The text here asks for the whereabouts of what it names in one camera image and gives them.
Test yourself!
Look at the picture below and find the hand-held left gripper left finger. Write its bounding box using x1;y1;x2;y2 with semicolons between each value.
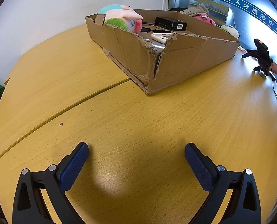
12;142;89;224

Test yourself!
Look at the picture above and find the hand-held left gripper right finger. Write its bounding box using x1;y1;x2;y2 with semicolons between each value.
185;143;262;224

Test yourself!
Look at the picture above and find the brown cardboard box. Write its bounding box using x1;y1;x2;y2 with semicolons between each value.
85;9;241;94

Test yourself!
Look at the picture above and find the black charger box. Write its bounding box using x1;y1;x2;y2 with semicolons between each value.
155;16;188;31

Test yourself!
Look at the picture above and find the grey folding phone stand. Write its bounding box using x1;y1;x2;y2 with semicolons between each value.
152;42;165;52

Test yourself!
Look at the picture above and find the white phone case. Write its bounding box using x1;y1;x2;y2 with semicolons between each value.
151;33;174;44

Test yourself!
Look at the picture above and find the teal and pink plush toy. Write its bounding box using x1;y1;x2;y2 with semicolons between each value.
98;4;144;33

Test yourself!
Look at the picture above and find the panda plush toy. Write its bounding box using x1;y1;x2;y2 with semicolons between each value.
220;24;239;39

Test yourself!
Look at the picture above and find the blue window banner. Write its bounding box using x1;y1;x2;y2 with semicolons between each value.
176;0;277;34

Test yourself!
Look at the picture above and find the beige cloth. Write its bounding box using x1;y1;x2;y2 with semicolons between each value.
182;3;210;17

